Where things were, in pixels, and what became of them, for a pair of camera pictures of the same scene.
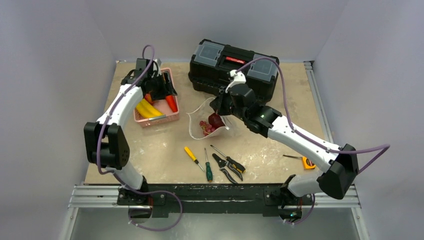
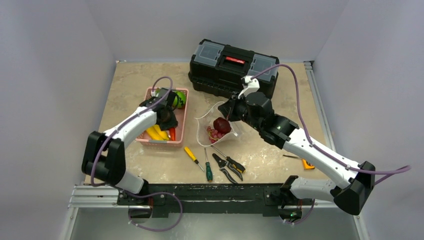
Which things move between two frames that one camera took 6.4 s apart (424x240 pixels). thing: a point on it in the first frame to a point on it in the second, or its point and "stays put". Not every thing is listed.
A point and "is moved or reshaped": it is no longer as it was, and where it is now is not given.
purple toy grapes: (207, 128) to (213, 134)
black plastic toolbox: (211, 62) stays put
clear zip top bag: (205, 122) is moved or reshaped
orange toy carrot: (172, 101) to (172, 134)
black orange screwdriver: (235, 164) stays put
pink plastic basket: (162, 105) is moved or reshaped
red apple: (216, 120) is moved or reshaped
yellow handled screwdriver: (195, 160) stays put
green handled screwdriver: (208, 169) stays put
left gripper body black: (158, 90) to (170, 121)
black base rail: (267, 198) stays put
